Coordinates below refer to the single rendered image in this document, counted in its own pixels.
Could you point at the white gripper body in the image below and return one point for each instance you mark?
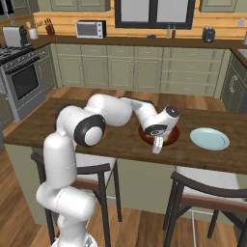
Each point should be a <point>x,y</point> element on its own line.
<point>158,145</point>

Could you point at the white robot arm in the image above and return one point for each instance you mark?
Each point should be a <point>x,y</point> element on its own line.
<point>61,160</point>

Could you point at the red-brown bowl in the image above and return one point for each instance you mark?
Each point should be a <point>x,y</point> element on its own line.
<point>172,136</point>

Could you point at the green kitchen island base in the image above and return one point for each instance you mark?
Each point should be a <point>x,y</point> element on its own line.
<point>141,186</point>

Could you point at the light blue plate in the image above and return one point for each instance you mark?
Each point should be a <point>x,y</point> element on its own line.
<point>209,139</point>

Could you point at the dark-framed bar stool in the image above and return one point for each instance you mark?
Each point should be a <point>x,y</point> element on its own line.
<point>103,186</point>
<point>193,193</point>

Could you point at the green lower cupboard run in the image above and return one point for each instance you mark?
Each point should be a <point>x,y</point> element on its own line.
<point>141,69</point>

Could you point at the dark green cupboard run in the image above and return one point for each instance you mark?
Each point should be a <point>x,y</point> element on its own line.
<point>234,87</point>

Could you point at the small dark dish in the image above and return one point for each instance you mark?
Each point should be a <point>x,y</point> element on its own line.
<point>151,36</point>

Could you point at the dark bottle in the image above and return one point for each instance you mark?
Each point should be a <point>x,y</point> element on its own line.
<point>173,32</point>

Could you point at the pale glass bottle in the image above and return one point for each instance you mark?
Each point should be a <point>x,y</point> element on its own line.
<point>168,31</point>

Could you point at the black-framed window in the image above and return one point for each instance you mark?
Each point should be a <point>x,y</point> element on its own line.
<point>154,13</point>

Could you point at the white toaster oven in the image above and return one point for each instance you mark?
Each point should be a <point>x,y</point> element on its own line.
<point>90,29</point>

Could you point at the green cupboards beside oven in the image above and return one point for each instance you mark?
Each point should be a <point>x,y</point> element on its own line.
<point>46,69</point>

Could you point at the steel oven with hob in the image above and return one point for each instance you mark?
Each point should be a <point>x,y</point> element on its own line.
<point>22,80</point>

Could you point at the green upper cupboards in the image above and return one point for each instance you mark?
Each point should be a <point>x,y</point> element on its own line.
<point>222,5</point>
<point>77,4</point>

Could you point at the dark knife block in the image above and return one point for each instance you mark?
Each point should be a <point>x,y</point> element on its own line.
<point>49,29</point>

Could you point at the white pot with wooden tools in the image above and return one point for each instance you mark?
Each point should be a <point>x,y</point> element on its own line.
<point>33,32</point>

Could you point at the grey coffee machine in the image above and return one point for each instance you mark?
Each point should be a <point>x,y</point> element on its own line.
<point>13,36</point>

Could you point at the white wall socket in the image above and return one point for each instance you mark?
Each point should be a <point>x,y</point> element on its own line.
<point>241,22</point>

